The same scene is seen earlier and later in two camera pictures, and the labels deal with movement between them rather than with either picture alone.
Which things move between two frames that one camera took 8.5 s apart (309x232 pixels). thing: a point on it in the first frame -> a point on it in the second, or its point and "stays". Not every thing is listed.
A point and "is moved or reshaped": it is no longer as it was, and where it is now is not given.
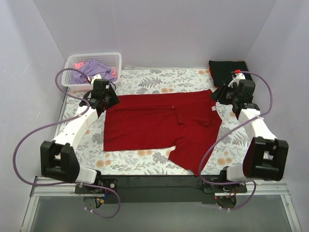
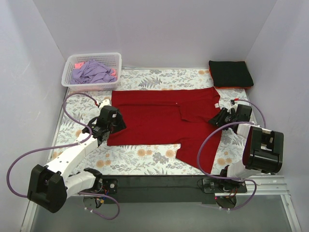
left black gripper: (110, 98) -> (118, 123)
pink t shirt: (78, 65) stays
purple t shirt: (91, 68) stays
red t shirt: (187, 120) is moved or reshaped
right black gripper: (219, 93) -> (223, 116)
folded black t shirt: (221, 70) stays
